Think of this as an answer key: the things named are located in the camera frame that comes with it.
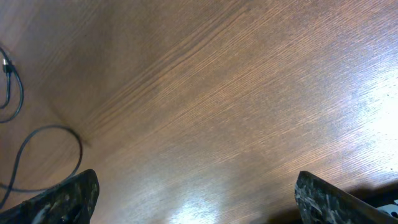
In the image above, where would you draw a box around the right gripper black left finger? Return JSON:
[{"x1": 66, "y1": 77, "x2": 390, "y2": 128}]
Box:
[{"x1": 1, "y1": 169, "x2": 100, "y2": 224}]

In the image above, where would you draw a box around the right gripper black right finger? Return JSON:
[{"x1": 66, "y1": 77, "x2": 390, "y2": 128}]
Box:
[{"x1": 295, "y1": 171, "x2": 397, "y2": 223}]

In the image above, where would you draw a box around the black micro USB cable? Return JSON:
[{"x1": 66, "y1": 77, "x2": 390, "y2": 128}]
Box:
[{"x1": 0, "y1": 46, "x2": 84, "y2": 210}]

